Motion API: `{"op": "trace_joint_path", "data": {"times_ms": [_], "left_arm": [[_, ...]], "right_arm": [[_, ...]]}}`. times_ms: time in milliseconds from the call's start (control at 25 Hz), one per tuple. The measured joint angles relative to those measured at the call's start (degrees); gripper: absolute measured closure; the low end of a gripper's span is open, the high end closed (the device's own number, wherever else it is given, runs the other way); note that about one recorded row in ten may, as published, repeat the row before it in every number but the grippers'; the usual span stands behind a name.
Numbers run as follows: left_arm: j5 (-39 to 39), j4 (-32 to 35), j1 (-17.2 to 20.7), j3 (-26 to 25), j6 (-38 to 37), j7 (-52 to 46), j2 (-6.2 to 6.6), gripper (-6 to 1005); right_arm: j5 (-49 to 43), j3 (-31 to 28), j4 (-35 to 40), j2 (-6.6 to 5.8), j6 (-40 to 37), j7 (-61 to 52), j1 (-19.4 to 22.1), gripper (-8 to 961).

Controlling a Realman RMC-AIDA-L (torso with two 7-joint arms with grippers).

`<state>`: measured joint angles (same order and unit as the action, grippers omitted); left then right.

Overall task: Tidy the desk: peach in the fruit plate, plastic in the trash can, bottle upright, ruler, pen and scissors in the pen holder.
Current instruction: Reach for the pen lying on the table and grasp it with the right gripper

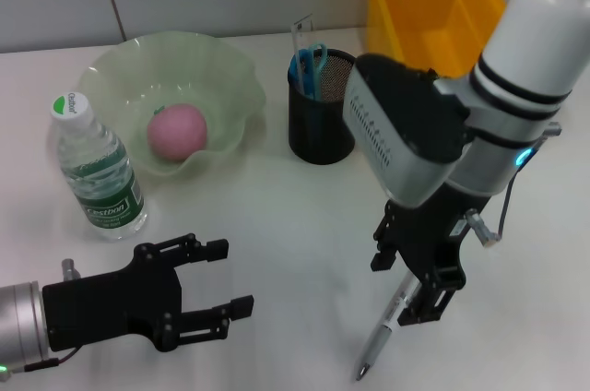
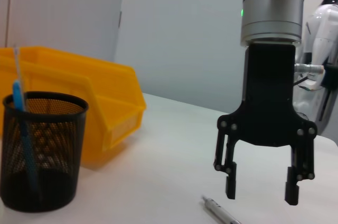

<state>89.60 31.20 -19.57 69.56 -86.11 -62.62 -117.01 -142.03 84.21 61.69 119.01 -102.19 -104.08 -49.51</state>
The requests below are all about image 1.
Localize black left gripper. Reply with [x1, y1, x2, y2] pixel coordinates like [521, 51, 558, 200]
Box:
[41, 232, 256, 354]

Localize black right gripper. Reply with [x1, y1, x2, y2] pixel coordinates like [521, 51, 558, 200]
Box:
[369, 184, 490, 328]

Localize white grey ballpoint pen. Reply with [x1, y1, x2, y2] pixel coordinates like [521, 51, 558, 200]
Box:
[354, 270, 423, 382]

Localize pink toy peach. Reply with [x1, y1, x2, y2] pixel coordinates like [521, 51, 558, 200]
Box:
[146, 103, 208, 161]

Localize clear green-label water bottle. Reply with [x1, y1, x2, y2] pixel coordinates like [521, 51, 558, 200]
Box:
[49, 90, 149, 241]

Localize blue scissors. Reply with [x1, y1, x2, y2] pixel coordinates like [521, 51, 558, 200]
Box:
[289, 41, 330, 101]

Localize clear plastic ruler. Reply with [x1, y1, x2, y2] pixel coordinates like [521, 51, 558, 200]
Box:
[289, 12, 317, 97]

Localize black mesh pen cup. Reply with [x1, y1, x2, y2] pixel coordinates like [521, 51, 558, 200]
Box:
[288, 48, 359, 165]

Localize pale green glass fruit plate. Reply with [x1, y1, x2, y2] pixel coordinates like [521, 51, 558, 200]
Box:
[76, 30, 268, 178]

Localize yellow plastic bin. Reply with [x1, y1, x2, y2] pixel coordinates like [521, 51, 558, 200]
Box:
[363, 0, 508, 81]

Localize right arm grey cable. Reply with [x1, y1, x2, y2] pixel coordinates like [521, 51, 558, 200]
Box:
[465, 122, 563, 249]

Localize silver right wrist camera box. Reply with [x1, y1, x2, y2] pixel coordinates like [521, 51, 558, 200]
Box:
[343, 53, 472, 207]

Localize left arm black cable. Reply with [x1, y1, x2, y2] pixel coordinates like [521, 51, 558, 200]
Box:
[22, 347, 82, 373]

